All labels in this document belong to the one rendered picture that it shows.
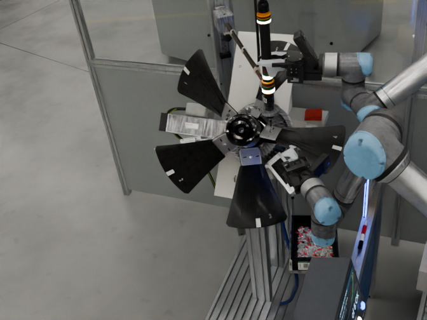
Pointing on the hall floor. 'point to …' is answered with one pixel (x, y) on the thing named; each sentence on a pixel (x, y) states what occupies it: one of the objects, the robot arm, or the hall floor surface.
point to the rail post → (377, 245)
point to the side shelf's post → (288, 209)
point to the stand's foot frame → (232, 300)
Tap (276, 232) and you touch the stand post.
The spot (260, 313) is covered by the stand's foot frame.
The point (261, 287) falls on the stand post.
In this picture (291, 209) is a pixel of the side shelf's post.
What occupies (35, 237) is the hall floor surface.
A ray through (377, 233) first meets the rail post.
